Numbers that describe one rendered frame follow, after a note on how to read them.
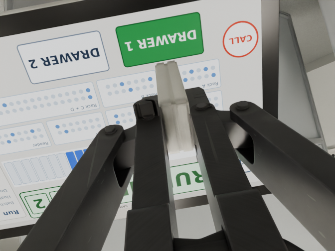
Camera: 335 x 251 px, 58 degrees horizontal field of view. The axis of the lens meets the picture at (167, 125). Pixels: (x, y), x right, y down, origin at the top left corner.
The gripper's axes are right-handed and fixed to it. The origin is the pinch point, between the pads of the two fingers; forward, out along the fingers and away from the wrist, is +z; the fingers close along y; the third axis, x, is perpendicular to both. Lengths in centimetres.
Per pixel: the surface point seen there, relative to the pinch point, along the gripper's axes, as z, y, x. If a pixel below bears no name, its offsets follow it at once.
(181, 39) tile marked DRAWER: 17.1, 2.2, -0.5
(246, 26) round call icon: 17.1, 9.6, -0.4
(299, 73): 194, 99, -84
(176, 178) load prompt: 17.0, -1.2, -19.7
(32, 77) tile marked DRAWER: 17.1, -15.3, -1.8
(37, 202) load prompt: 17.0, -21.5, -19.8
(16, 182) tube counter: 17.0, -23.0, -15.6
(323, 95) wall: 295, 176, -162
